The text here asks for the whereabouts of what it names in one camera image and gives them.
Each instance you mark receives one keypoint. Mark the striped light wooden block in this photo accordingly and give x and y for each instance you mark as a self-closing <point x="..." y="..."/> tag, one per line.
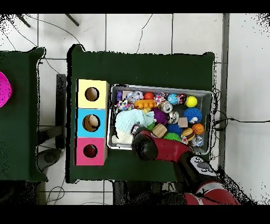
<point x="159" y="130"/>

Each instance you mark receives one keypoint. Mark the wooden box with three holes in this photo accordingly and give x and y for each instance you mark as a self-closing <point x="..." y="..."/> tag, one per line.
<point x="101" y="131"/>

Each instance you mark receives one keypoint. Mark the small orange basketball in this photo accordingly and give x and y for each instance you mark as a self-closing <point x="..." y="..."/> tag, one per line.
<point x="198" y="129"/>

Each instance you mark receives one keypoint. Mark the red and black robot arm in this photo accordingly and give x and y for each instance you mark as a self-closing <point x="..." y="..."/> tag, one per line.
<point x="168" y="150"/>

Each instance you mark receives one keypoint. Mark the pink plastic bowl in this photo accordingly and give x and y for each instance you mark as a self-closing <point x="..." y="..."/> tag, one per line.
<point x="5" y="90"/>

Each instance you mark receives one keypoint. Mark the black tripod leg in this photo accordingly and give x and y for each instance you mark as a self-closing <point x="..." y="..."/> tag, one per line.
<point x="72" y="20"/>
<point x="23" y="20"/>

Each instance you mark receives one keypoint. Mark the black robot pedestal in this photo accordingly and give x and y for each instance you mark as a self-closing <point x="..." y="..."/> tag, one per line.
<point x="130" y="194"/>

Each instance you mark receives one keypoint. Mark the orange plastic building block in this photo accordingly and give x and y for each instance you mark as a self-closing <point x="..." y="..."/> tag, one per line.
<point x="145" y="104"/>

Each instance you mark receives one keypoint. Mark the orange striped tiger plush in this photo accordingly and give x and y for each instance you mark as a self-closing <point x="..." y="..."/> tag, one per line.
<point x="90" y="151"/>

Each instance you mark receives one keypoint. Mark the mint green muslin cloth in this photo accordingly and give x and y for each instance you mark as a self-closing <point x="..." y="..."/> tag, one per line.
<point x="128" y="120"/>

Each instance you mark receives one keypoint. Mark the green spiky rubber ball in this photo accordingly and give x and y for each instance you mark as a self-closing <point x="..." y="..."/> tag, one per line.
<point x="173" y="137"/>

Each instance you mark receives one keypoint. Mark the blue spiky rubber ball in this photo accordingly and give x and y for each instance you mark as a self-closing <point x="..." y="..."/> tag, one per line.
<point x="192" y="114"/>
<point x="174" y="129"/>

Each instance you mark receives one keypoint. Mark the dark green table cloth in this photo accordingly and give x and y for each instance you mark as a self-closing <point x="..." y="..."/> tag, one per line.
<point x="137" y="69"/>

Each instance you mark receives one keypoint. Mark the cream muslin cloth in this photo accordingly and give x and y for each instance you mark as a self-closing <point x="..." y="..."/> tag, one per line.
<point x="123" y="137"/>

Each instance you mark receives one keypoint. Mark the black upright panel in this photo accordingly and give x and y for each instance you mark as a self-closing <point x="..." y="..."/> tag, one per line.
<point x="61" y="105"/>

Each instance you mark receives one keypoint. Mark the wooden burger toy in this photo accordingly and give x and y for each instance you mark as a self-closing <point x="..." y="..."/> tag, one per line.
<point x="188" y="134"/>

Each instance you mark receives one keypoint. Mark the smooth yellow ball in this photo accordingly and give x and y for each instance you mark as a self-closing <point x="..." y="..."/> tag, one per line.
<point x="191" y="101"/>

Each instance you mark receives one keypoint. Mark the purple spiky ball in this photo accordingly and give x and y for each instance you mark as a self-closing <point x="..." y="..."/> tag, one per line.
<point x="160" y="116"/>

